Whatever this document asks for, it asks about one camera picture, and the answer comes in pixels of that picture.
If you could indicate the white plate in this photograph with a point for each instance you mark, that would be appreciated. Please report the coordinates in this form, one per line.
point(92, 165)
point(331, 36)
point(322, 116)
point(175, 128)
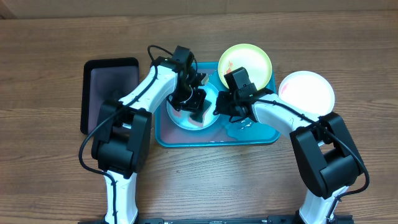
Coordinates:
point(308, 91)

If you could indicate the black rectangular tray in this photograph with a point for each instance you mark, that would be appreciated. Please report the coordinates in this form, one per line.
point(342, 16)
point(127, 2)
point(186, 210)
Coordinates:
point(105, 79)

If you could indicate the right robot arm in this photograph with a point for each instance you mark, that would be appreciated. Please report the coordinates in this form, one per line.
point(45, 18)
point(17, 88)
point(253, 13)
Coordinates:
point(328, 160)

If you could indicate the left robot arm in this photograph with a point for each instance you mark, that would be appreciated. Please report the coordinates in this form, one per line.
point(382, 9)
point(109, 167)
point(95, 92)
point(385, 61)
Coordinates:
point(122, 136)

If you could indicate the green plate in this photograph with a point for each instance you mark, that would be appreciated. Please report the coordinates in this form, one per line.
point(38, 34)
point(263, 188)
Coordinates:
point(256, 62)

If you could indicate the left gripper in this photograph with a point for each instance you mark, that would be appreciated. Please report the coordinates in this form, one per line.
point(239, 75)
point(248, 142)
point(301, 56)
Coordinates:
point(195, 105)

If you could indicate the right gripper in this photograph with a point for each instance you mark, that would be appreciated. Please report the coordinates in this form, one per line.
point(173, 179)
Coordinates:
point(226, 99)

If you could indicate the light blue plate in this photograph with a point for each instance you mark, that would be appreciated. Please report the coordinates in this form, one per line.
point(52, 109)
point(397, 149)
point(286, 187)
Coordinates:
point(182, 118)

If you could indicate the green and pink sponge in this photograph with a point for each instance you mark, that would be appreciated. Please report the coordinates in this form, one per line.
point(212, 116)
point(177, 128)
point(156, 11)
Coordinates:
point(199, 116)

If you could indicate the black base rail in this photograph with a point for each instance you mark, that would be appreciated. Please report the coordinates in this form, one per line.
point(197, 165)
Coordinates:
point(271, 219)

